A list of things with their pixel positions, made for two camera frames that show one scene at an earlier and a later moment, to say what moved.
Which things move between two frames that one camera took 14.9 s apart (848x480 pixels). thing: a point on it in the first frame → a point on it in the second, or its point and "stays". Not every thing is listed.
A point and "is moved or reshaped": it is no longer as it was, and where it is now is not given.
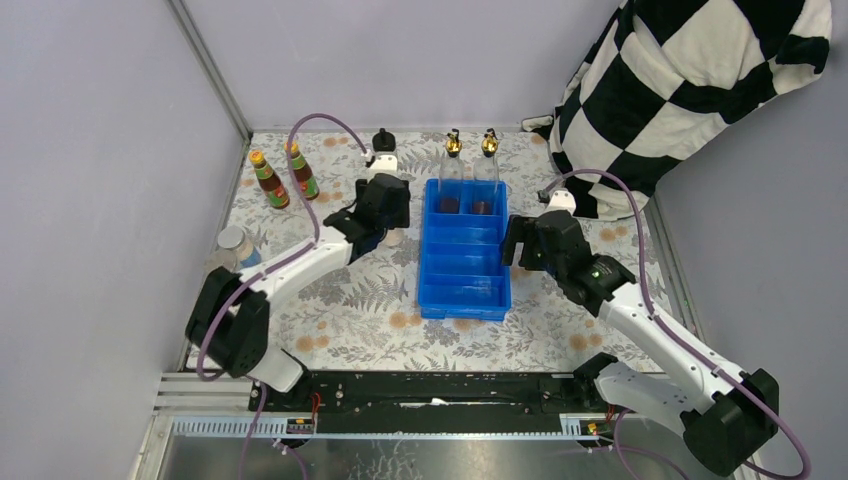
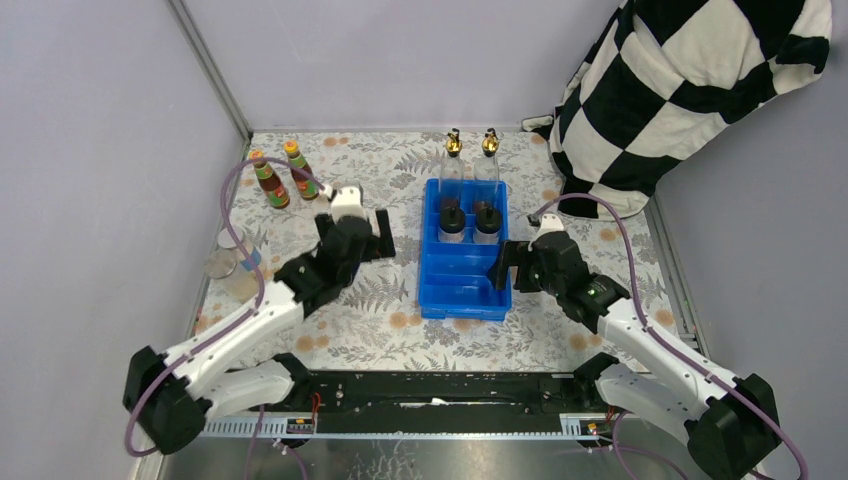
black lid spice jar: (394, 236) is moved or reshaped
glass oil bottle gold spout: (450, 176) stays
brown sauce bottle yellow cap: (276, 193) stays
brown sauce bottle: (307, 183) stays
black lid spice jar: (383, 141) → (488, 226)
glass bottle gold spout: (485, 177) stays
